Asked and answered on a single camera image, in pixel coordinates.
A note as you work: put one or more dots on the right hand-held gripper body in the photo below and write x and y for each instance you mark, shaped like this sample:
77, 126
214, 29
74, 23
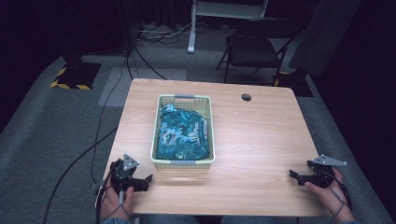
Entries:
323, 175

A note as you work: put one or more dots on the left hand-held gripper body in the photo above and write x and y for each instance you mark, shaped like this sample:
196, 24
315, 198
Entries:
124, 174

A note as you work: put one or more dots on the teal patterned cloth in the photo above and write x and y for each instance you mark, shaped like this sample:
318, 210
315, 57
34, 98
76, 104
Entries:
182, 133

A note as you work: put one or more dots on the pale green plastic basket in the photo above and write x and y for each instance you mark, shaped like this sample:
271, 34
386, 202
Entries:
186, 101

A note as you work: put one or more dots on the person's right hand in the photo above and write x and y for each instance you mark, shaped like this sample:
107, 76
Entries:
330, 199

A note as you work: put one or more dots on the person's left hand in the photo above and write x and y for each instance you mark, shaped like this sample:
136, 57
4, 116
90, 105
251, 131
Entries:
115, 202

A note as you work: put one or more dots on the black yellow-striped stand base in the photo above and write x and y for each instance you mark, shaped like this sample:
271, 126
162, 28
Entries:
291, 82
76, 76

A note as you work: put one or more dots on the grey leaning panel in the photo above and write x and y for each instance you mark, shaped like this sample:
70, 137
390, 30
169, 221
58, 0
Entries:
323, 34

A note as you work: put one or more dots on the black folding chair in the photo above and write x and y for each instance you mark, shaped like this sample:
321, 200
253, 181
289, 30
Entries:
252, 46

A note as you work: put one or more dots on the white metal stand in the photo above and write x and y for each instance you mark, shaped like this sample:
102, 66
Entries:
218, 12

